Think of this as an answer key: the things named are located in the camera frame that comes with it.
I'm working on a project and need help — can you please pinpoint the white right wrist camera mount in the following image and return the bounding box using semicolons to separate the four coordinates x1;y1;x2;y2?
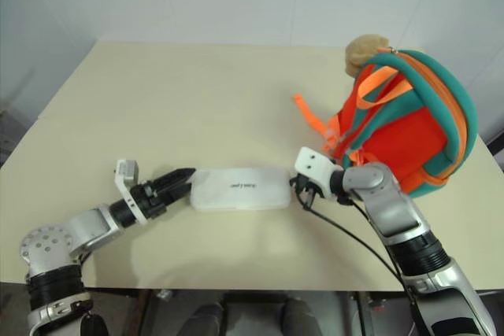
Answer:
294;146;344;199

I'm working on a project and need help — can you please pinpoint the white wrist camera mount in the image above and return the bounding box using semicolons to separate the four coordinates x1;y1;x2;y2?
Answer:
294;146;344;199
113;159;150;223

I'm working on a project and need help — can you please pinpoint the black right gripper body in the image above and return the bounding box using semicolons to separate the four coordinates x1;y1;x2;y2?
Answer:
295;173;325;209

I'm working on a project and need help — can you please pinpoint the orange and teal backpack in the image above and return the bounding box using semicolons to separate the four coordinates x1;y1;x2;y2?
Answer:
291;49;480;200

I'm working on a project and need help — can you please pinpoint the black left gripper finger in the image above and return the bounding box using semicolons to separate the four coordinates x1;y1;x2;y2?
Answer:
164;181;193;204
156;168;197;188

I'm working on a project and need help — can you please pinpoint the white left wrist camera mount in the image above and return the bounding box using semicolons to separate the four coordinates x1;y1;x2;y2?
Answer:
113;159;150;223

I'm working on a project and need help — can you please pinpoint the tan plush toy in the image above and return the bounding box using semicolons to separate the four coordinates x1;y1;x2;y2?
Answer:
344;33;391;77

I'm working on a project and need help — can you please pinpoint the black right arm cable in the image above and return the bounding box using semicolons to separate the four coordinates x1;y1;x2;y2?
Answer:
297;190;424;336

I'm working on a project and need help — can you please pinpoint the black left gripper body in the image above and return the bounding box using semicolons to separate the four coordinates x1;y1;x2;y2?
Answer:
132;177;175;222

